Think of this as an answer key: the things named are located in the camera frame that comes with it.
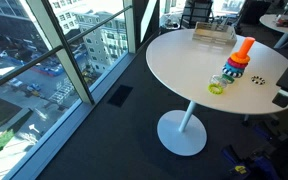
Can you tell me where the small black white striped ring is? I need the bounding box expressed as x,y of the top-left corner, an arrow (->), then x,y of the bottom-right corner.
250,75 -> 266,86

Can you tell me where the blue toy ring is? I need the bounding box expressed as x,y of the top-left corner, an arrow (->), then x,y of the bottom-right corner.
223,63 -> 247,75

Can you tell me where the dark horizontal window railing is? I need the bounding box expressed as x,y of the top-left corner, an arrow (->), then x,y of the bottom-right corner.
0,4 -> 134,97

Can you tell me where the red toy ring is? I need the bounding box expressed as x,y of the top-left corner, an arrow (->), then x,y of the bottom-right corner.
226,57 -> 249,70

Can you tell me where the lime yellow toy ring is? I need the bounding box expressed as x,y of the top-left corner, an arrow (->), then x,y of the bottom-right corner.
207,83 -> 224,95

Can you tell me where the blue clamps pile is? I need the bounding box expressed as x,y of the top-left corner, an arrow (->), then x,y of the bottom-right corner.
220,123 -> 288,180

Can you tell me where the clear plastic toy ring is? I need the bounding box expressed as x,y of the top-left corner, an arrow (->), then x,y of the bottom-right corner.
209,74 -> 228,88

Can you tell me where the black mesh office chair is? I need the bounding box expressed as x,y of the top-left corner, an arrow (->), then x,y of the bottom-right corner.
178,0 -> 215,30

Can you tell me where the pale window mullion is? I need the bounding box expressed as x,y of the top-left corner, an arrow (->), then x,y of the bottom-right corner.
26,0 -> 96,105

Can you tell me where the white table pedestal base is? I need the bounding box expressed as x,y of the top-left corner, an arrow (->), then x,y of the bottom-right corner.
156,100 -> 208,157

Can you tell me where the orange stacking toy post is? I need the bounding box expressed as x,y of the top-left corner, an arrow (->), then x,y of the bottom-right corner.
236,36 -> 256,61

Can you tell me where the white round background table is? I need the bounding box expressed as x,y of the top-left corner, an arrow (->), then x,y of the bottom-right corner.
259,13 -> 288,50

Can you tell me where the dark office chair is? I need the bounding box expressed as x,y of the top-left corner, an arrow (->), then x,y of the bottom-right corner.
237,0 -> 272,26

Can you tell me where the large black white striped ring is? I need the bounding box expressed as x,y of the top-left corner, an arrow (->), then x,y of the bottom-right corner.
221,66 -> 244,79

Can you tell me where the black floor vent grille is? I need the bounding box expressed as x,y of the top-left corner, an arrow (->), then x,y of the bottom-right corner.
107,84 -> 134,108

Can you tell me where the dark green toy ring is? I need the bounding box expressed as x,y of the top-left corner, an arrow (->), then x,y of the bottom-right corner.
221,73 -> 236,84

